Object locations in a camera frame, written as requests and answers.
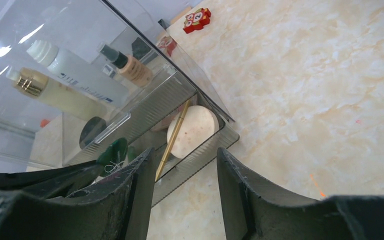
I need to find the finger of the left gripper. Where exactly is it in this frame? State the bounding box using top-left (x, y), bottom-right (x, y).
top-left (0, 160), bottom-right (104, 199)

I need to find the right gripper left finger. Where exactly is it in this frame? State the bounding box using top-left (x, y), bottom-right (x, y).
top-left (0, 147), bottom-right (156, 240)

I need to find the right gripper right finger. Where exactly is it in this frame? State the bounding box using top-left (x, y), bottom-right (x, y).
top-left (216, 147), bottom-right (384, 240)

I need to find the dark green round disc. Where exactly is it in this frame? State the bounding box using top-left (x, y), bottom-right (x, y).
top-left (96, 137), bottom-right (128, 178)

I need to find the black round compact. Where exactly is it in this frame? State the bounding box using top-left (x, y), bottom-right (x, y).
top-left (79, 116), bottom-right (107, 150)

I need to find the thin wooden makeup brush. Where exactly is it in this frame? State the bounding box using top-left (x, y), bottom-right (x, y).
top-left (155, 99), bottom-right (191, 182)

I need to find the clear acrylic makeup organizer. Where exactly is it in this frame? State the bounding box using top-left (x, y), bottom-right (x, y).
top-left (0, 0), bottom-right (240, 205)

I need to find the beige round wooden disc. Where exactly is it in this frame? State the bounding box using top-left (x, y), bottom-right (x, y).
top-left (170, 105), bottom-right (219, 159)

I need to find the clear pump bottle gold collar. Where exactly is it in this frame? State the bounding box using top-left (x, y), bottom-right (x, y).
top-left (6, 67), bottom-right (107, 121)

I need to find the white squeeze bottle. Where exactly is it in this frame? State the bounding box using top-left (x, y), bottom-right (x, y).
top-left (26, 40), bottom-right (130, 108)

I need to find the foundation bottle black cap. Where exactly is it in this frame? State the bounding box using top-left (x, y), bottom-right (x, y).
top-left (98, 42), bottom-right (154, 89)

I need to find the small red cube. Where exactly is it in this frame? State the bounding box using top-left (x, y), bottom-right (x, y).
top-left (40, 118), bottom-right (50, 128)

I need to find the black ribbed square mat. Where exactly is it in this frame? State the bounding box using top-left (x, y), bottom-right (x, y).
top-left (131, 37), bottom-right (152, 60)

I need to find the small red snack packet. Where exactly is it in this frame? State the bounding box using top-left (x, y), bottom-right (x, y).
top-left (182, 8), bottom-right (212, 34)

